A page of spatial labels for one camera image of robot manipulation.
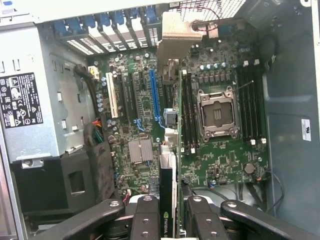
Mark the green motherboard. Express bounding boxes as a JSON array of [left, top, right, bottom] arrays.
[[86, 24, 273, 199]]

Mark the silver chipset heat sink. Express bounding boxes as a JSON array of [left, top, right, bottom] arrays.
[[128, 139, 154, 164]]

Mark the round coin battery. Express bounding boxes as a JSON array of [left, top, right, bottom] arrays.
[[243, 162, 256, 175]]

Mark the black plastic shroud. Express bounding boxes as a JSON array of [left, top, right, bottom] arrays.
[[11, 142, 117, 219]]

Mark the metal CPU socket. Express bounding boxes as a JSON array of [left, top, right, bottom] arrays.
[[196, 89, 241, 144]]

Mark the white latch RAM slot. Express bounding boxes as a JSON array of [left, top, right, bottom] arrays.
[[253, 58, 267, 145], [181, 69, 197, 154], [242, 59, 256, 146]]

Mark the black latch RAM slot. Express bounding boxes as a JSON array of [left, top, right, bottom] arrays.
[[236, 66, 248, 141], [249, 66, 260, 140], [187, 72, 201, 149]]

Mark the black expansion slot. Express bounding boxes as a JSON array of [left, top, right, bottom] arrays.
[[129, 71, 141, 119], [116, 73, 131, 120]]

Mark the white expansion slot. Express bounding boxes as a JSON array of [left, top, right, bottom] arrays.
[[105, 72, 120, 119]]

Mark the blue expansion slot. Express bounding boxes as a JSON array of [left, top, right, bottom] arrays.
[[149, 69, 162, 122]]

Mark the open black PC case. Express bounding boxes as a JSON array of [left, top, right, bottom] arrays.
[[0, 0, 320, 240]]

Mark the gray power supply unit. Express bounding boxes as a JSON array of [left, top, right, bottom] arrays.
[[0, 23, 97, 163]]

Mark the power supply wire bundle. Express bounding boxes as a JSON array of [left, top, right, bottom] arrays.
[[73, 63, 106, 149]]

